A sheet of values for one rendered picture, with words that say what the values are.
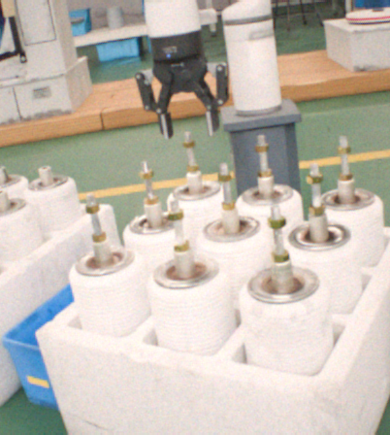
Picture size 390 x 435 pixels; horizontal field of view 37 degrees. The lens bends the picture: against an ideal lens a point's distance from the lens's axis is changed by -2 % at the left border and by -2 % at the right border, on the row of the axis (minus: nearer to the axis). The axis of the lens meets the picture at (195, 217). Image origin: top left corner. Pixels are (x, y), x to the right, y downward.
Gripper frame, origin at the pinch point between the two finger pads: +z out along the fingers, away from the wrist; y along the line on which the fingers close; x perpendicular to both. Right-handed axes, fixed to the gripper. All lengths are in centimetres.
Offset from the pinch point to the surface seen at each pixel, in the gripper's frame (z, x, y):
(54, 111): 27, 144, -117
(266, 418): 21.2, -35.8, 17.1
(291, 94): 34, 169, -16
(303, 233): 9.6, -15.9, 18.5
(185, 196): 9.8, -2.9, -1.2
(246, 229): 9.7, -14.7, 11.1
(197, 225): 13.8, -4.8, 0.7
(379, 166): 36, 81, 24
